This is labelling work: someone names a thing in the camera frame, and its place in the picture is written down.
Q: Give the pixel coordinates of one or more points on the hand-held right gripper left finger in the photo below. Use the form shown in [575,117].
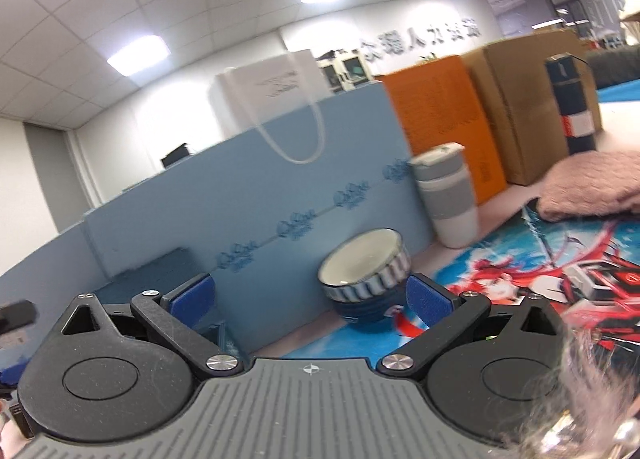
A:
[192,296]

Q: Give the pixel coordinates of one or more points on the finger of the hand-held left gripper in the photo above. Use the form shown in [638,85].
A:
[17,316]

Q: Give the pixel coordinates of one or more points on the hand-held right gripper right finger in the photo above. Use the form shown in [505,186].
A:
[425,299]

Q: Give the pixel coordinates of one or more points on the blue plastic crate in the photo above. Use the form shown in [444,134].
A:
[145,269]

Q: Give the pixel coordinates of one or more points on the blue striped ceramic bowl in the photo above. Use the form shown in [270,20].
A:
[365,259]

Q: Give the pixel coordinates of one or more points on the dark blue ceramic bowl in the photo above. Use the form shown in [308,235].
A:
[372,311]

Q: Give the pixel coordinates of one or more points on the light blue carton white label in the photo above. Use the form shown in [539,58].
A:
[45,259]

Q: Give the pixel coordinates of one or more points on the printed desk mat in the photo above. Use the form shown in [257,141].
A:
[505,264]

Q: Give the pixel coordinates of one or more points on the white grey tumbler cup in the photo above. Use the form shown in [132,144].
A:
[450,194]

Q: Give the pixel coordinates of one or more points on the large light blue carton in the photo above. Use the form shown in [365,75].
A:
[280,189]

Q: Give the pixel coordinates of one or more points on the black monitor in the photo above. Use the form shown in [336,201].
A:
[175,156]

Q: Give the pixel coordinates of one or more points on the orange carton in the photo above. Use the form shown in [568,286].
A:
[440,109]

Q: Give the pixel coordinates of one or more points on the pink fuzzy sleeve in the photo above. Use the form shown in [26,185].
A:
[590,399]

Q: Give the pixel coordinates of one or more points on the pink fuzzy cloth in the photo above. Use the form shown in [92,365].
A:
[590,184]

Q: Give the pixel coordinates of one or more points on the white paper bag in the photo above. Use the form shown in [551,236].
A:
[260,89]

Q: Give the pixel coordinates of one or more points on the brown cardboard box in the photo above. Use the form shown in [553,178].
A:
[530,99]

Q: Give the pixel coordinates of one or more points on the dark blue thermos bottle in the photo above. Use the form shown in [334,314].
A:
[572,104]

